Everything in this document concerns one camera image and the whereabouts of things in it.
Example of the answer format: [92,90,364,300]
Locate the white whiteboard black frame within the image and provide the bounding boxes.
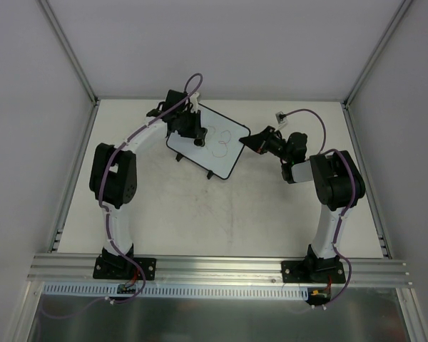
[166,104,251,180]

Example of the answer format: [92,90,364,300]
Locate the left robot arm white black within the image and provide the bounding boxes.
[89,90,207,283]

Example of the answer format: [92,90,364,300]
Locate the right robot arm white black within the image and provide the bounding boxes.
[239,126,366,284]

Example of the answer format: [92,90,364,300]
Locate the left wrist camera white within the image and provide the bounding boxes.
[186,92,200,113]

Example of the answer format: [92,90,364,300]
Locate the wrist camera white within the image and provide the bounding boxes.
[275,112,288,131]
[186,92,200,113]

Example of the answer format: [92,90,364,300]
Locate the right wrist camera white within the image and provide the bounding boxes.
[275,112,288,131]

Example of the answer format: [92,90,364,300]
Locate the left aluminium corner post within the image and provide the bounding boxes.
[39,0,100,106]

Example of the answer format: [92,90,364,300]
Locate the aluminium corner post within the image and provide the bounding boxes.
[39,0,100,106]
[343,0,414,107]

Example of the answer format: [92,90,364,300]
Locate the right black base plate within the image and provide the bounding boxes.
[280,260,346,284]

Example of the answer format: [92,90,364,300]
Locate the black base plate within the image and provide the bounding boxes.
[93,255,157,281]
[280,260,346,284]

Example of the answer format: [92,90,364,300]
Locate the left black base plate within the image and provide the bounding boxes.
[93,255,157,281]

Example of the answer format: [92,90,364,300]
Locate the right aluminium corner post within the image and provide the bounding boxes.
[343,0,414,107]

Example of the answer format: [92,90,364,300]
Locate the aluminium front rail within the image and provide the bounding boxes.
[26,253,414,288]

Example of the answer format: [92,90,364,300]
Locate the white slotted cable duct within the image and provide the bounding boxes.
[42,282,309,301]

